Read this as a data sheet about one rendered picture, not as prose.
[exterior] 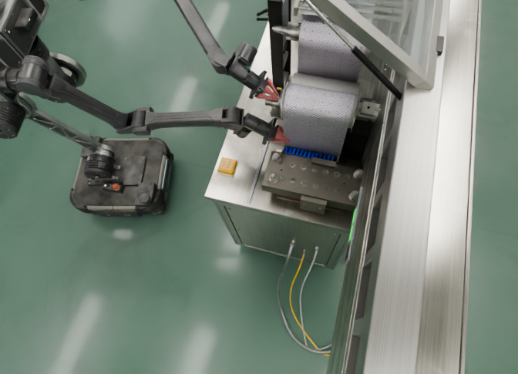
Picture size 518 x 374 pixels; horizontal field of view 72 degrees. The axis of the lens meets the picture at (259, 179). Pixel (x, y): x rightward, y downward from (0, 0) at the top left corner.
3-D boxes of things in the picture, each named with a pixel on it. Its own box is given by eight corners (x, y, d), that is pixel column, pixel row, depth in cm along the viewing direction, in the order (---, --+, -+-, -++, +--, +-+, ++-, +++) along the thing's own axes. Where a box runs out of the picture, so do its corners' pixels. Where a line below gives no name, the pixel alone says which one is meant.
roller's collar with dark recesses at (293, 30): (290, 31, 138) (290, 17, 132) (304, 33, 137) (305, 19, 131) (285, 43, 136) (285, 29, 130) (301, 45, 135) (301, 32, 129)
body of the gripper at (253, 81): (252, 100, 132) (235, 89, 129) (259, 80, 136) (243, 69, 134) (261, 92, 127) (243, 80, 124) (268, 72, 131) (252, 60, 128)
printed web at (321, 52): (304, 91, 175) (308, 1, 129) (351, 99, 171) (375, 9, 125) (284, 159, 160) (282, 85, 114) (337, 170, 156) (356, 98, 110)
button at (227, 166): (223, 159, 163) (221, 156, 161) (237, 162, 162) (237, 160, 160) (217, 172, 160) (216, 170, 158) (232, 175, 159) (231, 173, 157)
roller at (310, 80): (295, 85, 150) (296, 65, 140) (356, 96, 146) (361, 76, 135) (288, 109, 146) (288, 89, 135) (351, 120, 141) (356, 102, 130)
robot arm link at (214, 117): (129, 129, 139) (133, 106, 142) (136, 136, 144) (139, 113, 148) (237, 126, 132) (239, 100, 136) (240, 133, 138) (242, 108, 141)
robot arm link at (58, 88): (125, 141, 149) (129, 119, 152) (148, 134, 142) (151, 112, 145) (9, 85, 113) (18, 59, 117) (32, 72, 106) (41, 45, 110)
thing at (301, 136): (284, 145, 150) (283, 120, 133) (339, 156, 146) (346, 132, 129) (284, 146, 150) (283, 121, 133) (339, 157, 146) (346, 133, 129)
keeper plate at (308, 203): (301, 204, 150) (301, 194, 140) (324, 210, 148) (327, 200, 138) (299, 210, 149) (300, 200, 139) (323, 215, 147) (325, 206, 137)
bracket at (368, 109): (361, 103, 125) (363, 99, 123) (378, 106, 124) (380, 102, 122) (359, 115, 123) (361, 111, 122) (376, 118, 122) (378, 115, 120)
